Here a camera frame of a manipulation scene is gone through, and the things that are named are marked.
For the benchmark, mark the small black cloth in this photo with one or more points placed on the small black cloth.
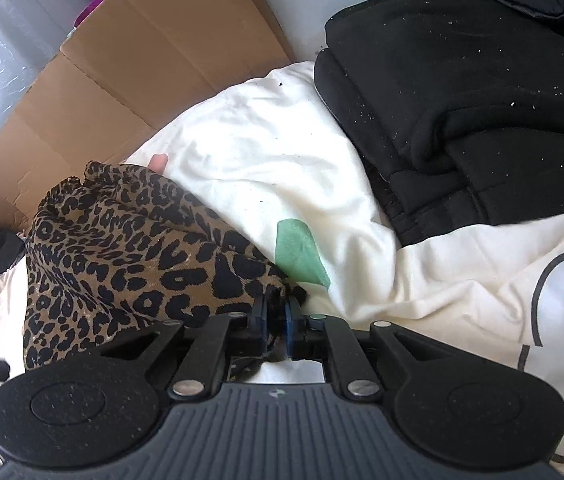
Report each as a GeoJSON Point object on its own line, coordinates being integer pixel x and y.
{"type": "Point", "coordinates": [4, 252]}

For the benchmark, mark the cream bear print blanket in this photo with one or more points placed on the cream bear print blanket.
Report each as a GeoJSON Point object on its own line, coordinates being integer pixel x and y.
{"type": "Point", "coordinates": [262, 160]}

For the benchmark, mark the brown cardboard sheet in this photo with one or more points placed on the brown cardboard sheet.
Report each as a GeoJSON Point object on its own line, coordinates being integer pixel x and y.
{"type": "Point", "coordinates": [111, 85]}

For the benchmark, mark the folded black clothes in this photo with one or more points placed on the folded black clothes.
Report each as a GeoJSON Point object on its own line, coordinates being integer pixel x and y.
{"type": "Point", "coordinates": [462, 110]}

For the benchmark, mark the leopard print skirt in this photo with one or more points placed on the leopard print skirt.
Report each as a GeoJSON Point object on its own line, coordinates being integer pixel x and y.
{"type": "Point", "coordinates": [136, 260]}

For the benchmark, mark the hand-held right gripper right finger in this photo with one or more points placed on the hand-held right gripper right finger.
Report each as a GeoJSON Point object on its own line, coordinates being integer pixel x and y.
{"type": "Point", "coordinates": [292, 326]}

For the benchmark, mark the pink purple packet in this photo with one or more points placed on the pink purple packet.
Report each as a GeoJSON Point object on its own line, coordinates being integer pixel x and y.
{"type": "Point", "coordinates": [89, 12]}

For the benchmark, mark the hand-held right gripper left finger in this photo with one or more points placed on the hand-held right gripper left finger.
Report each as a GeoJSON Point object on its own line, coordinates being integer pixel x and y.
{"type": "Point", "coordinates": [260, 322]}

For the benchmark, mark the grey upright panel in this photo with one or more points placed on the grey upright panel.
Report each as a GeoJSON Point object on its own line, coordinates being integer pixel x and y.
{"type": "Point", "coordinates": [1, 60]}

